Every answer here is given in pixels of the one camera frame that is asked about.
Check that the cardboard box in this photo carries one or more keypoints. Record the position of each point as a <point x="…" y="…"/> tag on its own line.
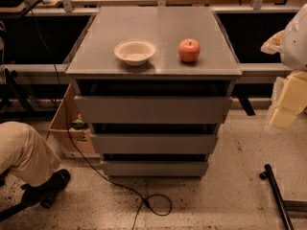
<point x="72" y="141"/>

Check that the grey drawer cabinet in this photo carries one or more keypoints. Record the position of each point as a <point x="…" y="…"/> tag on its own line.
<point x="96" y="71"/>

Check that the grey bottom drawer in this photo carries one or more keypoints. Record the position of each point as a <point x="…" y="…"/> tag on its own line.
<point x="154" y="168"/>

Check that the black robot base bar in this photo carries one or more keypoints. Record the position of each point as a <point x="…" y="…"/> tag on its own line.
<point x="283" y="205"/>

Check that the person leg beige trousers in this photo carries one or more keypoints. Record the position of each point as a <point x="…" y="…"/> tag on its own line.
<point x="26" y="154"/>

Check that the white paper bowl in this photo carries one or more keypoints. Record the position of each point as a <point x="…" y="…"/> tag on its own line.
<point x="134" y="52"/>

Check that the grey top drawer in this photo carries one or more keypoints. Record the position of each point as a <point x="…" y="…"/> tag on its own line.
<point x="153" y="110"/>

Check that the grey drawer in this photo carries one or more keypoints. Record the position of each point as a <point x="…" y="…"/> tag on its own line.
<point x="154" y="168"/>
<point x="153" y="144"/>
<point x="153" y="110"/>

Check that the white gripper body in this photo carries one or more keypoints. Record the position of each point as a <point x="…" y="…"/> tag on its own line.
<point x="295" y="47"/>

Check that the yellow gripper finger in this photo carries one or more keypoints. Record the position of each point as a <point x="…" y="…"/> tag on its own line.
<point x="281" y="118"/>
<point x="273" y="44"/>

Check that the green toy in box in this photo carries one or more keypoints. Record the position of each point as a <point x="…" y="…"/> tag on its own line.
<point x="78" y="123"/>

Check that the black chair leg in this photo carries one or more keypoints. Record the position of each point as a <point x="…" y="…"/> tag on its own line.
<point x="5" y="214"/>

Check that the black shoe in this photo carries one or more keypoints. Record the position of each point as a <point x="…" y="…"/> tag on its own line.
<point x="45" y="194"/>

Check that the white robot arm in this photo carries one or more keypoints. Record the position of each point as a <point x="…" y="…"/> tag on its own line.
<point x="293" y="55"/>

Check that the red apple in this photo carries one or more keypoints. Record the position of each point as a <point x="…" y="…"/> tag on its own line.
<point x="189" y="50"/>

